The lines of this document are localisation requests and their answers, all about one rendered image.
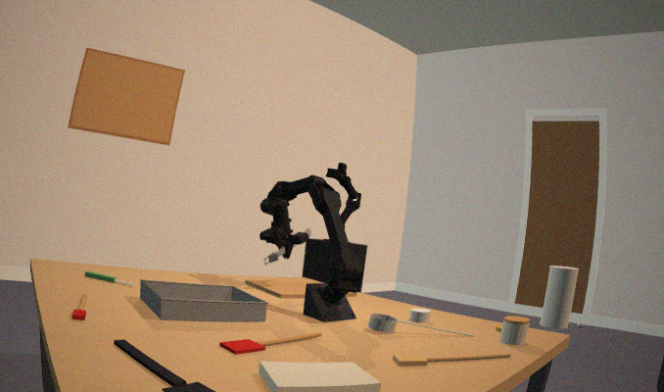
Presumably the light brown wooden board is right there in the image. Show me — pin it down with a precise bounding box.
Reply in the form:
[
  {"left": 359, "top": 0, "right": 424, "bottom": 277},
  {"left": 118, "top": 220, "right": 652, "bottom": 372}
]
[{"left": 245, "top": 279, "right": 356, "bottom": 299}]

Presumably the white short cylinder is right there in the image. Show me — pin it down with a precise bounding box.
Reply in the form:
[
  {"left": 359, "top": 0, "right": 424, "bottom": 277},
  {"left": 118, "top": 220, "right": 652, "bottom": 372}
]
[{"left": 409, "top": 308, "right": 432, "bottom": 323}]

